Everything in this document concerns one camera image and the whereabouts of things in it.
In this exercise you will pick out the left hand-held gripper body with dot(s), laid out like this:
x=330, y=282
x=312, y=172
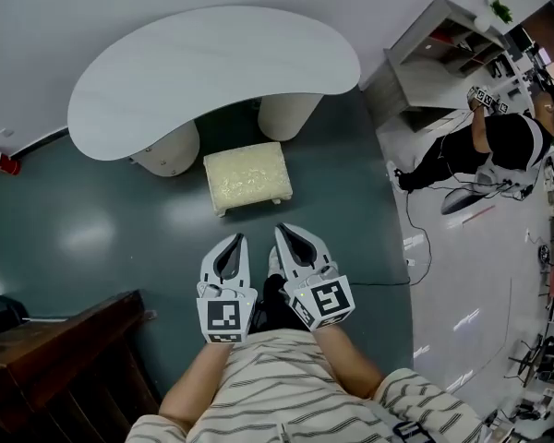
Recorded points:
x=224, y=316

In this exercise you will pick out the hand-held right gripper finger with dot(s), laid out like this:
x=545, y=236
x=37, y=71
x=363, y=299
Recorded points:
x=287, y=261
x=322, y=252

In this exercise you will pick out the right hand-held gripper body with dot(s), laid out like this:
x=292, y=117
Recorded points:
x=328, y=300

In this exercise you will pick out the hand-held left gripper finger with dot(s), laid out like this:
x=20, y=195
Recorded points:
x=210, y=270
x=244, y=272

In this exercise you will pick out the cream cushioned stool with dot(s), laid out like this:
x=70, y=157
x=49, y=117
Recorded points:
x=247, y=178

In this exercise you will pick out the white curved vanity desk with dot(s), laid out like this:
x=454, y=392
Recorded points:
x=203, y=72

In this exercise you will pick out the person's right forearm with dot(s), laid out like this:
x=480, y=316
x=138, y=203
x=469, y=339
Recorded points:
x=348, y=362

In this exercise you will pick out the person's left forearm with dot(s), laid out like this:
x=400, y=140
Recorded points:
x=194, y=386

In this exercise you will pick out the person's white right shoe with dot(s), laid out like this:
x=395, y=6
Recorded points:
x=273, y=261

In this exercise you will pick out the person's black trousers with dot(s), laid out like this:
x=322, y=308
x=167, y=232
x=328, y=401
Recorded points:
x=274, y=307

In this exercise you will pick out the person's striped cream shirt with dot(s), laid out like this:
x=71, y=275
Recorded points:
x=281, y=395

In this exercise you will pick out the red floor tape strip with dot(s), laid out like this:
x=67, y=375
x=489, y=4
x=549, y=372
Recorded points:
x=480, y=212

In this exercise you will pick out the black metal stand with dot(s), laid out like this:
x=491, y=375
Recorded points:
x=533, y=360

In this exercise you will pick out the black bag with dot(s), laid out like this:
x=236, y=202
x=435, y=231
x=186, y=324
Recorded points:
x=0, y=314

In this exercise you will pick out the grey wooden shelf unit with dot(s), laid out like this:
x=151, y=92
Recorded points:
x=420, y=58

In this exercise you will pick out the red fire extinguisher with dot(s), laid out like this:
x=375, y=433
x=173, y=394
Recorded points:
x=2, y=162

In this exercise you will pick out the potted green plant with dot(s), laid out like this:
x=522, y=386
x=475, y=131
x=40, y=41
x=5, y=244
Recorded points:
x=501, y=9

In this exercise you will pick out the dark wooden bed frame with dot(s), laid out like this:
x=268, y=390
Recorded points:
x=60, y=376

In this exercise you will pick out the white wall socket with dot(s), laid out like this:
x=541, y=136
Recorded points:
x=6, y=132

